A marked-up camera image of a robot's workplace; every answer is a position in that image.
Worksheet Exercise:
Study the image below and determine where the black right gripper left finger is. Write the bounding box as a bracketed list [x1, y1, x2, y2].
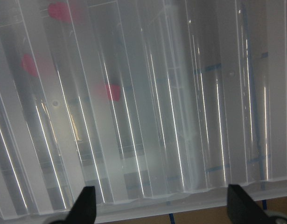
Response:
[45, 186, 97, 224]

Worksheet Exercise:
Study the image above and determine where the red block under lid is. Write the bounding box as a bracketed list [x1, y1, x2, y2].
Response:
[48, 1, 82, 23]
[94, 84, 121, 102]
[21, 53, 55, 77]

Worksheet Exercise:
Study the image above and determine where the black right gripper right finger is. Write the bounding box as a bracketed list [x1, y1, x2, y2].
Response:
[227, 184, 287, 224]

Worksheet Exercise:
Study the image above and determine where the clear ribbed box lid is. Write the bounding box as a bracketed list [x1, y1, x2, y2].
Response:
[0, 0, 287, 224]

